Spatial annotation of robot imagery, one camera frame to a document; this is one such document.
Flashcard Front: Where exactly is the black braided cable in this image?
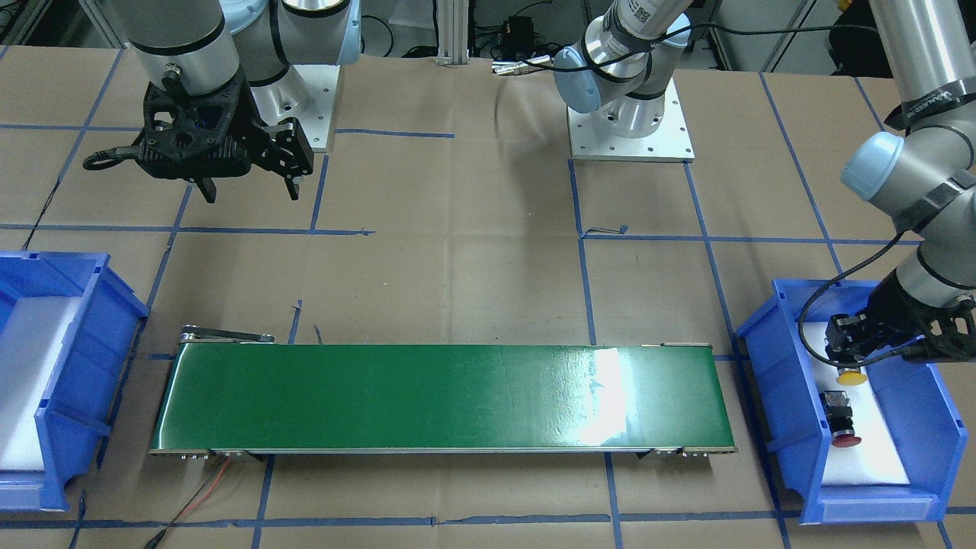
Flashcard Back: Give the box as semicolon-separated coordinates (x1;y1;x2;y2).
798;233;927;367

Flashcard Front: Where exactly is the yellow push button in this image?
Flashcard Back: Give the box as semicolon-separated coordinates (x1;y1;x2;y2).
836;364;868;387

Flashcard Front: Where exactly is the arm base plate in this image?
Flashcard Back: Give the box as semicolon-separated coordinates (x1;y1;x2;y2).
251;65;341;153
566;79;696;162

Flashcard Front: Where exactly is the white foam pad bin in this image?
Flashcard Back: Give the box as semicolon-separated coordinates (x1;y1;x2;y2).
809;355;909;486
1;296;81;472

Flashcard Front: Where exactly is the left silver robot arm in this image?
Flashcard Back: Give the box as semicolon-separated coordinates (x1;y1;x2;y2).
543;1;974;373

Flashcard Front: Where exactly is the red push button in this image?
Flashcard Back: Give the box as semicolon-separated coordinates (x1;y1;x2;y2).
819;390;862;448

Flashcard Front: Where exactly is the blue bin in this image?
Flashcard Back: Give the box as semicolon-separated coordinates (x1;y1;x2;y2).
1;251;149;512
738;279;967;525

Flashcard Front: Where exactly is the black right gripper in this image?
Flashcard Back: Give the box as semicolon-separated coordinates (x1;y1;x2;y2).
194;69;314;204

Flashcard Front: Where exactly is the aluminium frame post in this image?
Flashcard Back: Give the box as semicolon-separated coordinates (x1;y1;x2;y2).
433;1;473;66

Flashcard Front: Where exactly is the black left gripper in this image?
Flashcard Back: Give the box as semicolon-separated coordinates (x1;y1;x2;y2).
827;274;975;364

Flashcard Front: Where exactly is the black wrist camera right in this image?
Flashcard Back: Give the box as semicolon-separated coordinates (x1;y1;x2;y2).
83;74;255;180

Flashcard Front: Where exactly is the green conveyor belt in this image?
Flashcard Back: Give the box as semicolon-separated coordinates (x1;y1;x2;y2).
149;339;737;455

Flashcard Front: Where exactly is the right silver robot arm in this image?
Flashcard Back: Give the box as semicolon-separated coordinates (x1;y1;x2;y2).
83;1;361;203

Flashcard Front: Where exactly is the red black conveyor wire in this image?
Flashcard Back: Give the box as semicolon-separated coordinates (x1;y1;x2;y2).
145;456;233;549

